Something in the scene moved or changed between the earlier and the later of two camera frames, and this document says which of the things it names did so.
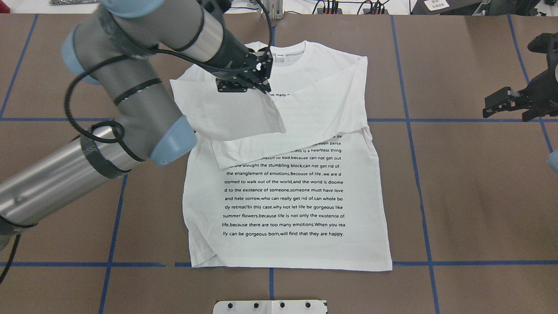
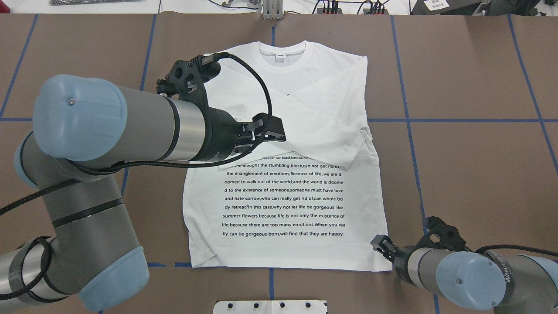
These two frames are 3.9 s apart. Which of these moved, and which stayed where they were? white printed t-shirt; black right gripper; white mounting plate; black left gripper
Moved: black left gripper; black right gripper
Stayed: white mounting plate; white printed t-shirt
